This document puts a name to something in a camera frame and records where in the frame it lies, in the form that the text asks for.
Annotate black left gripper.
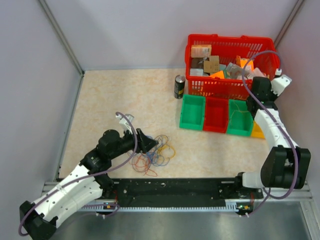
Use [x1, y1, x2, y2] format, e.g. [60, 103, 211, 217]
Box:
[109, 126, 159, 160]

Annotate blue orange wires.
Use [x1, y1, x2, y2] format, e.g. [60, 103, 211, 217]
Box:
[126, 134, 177, 177]

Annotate yellow wire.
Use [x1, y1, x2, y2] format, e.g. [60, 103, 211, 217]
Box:
[229, 98, 252, 128]

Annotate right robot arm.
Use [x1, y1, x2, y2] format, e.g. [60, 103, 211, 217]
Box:
[233, 75, 311, 198]

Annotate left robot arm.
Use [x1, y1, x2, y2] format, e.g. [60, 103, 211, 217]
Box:
[18, 128, 158, 240]

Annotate left green bin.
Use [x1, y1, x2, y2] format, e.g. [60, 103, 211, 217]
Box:
[179, 94, 206, 131]

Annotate green bin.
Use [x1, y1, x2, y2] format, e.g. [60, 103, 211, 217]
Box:
[226, 99, 253, 137]
[179, 94, 206, 131]

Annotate dark drink can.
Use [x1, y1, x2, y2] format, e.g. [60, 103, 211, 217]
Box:
[174, 75, 186, 99]

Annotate red bin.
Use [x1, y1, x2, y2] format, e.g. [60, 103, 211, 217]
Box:
[203, 97, 229, 134]

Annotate right green bin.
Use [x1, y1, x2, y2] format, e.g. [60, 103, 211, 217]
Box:
[226, 99, 253, 137]

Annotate brown cardboard box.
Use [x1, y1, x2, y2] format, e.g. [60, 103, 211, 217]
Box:
[203, 55, 220, 74]

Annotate orange box in basket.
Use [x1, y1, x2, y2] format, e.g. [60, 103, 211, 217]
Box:
[190, 44, 212, 58]

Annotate red plastic basket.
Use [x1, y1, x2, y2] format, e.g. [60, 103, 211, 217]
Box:
[184, 34, 280, 100]

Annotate yellow bin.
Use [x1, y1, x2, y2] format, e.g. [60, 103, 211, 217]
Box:
[250, 121, 265, 139]

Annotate clear plastic bags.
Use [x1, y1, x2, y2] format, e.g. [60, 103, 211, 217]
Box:
[223, 62, 267, 80]

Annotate orange packet in basket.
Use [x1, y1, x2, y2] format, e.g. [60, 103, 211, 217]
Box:
[236, 55, 255, 72]

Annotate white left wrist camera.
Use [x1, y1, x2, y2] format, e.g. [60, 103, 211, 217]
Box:
[115, 112, 135, 134]

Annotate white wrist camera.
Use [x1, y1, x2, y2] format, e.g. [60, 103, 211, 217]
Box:
[271, 68, 292, 97]
[115, 112, 135, 134]

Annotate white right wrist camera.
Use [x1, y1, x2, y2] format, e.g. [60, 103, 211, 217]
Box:
[271, 68, 292, 97]

